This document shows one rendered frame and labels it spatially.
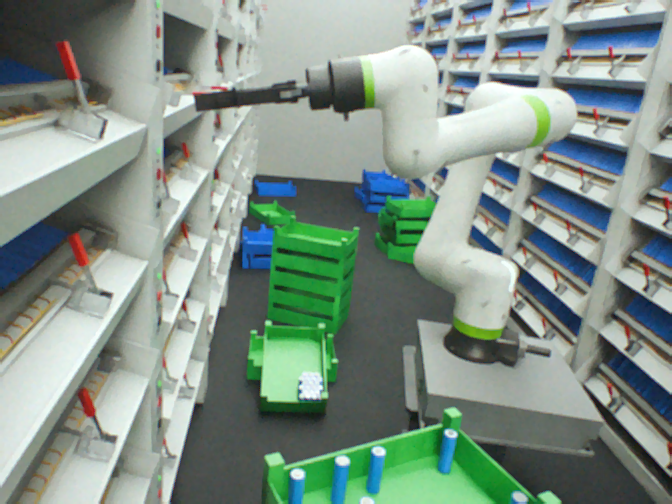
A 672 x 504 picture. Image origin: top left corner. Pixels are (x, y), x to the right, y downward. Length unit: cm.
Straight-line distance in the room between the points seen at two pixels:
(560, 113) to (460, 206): 32
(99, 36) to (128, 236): 26
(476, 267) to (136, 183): 81
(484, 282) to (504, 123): 37
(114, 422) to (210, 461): 78
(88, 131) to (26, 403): 26
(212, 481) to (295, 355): 55
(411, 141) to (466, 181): 44
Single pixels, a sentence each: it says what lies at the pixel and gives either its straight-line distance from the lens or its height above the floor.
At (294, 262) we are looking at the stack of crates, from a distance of 217.
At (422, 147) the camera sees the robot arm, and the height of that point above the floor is 90.
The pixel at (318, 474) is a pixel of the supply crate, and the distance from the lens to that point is 78.
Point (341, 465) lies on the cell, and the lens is 74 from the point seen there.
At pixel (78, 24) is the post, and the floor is 104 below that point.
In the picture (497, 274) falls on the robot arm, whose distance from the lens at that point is 131.
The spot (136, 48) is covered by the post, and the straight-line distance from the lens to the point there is 78.
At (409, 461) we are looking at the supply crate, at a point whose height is 49.
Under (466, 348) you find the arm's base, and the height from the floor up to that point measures 41.
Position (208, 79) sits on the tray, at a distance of 147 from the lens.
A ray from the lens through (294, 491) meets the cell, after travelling 73.
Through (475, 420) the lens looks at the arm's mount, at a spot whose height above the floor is 33.
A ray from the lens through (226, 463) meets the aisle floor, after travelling 158.
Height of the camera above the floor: 102
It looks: 18 degrees down
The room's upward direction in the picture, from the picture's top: 6 degrees clockwise
